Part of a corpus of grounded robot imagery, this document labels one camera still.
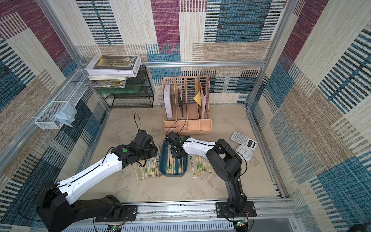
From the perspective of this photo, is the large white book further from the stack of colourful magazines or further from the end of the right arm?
the end of the right arm

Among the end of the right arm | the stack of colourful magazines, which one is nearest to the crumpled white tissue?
the stack of colourful magazines

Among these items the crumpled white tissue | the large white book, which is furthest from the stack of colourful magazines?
the crumpled white tissue

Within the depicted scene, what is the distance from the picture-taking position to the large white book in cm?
82

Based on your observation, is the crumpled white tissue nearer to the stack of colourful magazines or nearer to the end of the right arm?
the stack of colourful magazines

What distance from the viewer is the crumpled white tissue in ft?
2.19

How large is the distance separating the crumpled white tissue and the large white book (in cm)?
23

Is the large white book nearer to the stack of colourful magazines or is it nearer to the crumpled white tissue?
the stack of colourful magazines
